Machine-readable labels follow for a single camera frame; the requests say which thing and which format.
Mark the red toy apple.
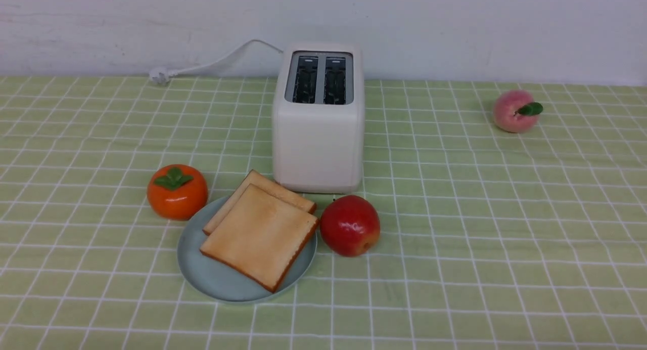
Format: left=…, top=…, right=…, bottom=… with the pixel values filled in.
left=319, top=195, right=381, bottom=257

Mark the toast slice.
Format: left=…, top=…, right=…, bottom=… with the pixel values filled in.
left=200, top=191, right=318, bottom=293
left=202, top=170, right=316, bottom=236

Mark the light blue plate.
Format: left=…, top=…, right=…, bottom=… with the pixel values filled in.
left=176, top=196, right=317, bottom=304

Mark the white toaster power cord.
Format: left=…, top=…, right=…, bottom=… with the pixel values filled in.
left=149, top=39, right=284, bottom=85

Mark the orange toy persimmon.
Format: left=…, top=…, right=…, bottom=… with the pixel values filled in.
left=147, top=164, right=209, bottom=221

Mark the green checkered tablecloth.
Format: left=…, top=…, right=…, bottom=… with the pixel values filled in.
left=1, top=76, right=646, bottom=349

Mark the white toaster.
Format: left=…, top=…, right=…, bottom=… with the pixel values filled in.
left=272, top=42, right=365, bottom=194

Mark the pink toy peach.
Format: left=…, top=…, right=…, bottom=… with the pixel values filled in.
left=492, top=90, right=543, bottom=134

